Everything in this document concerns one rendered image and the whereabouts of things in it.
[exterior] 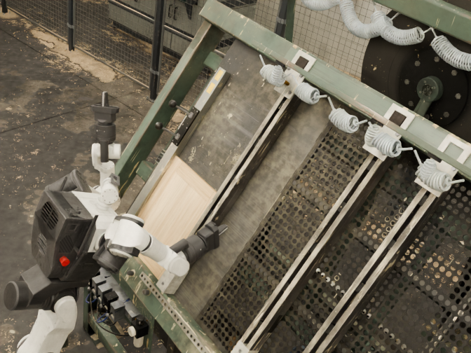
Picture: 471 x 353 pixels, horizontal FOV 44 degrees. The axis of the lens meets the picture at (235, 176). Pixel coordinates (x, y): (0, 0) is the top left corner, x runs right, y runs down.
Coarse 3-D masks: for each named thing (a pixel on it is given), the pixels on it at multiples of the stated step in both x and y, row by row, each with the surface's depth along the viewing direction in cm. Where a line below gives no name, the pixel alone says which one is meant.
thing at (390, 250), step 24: (456, 144) 190; (432, 168) 183; (432, 192) 191; (408, 216) 198; (384, 240) 201; (408, 240) 199; (384, 264) 199; (360, 288) 202; (336, 312) 205; (336, 336) 205
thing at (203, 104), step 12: (216, 72) 272; (216, 84) 270; (204, 96) 272; (216, 96) 273; (204, 108) 272; (192, 132) 276; (180, 144) 275; (168, 156) 277; (156, 168) 280; (156, 180) 278; (144, 192) 281; (144, 204) 281
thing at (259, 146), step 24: (288, 72) 238; (288, 96) 235; (264, 120) 244; (288, 120) 245; (264, 144) 243; (240, 168) 248; (240, 192) 250; (216, 216) 249; (192, 264) 256; (168, 288) 255
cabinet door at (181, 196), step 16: (176, 160) 276; (176, 176) 274; (192, 176) 268; (160, 192) 277; (176, 192) 272; (192, 192) 266; (208, 192) 260; (144, 208) 281; (160, 208) 275; (176, 208) 269; (192, 208) 263; (144, 224) 279; (160, 224) 273; (176, 224) 267; (192, 224) 261; (160, 240) 270; (176, 240) 264; (144, 256) 273; (160, 272) 265
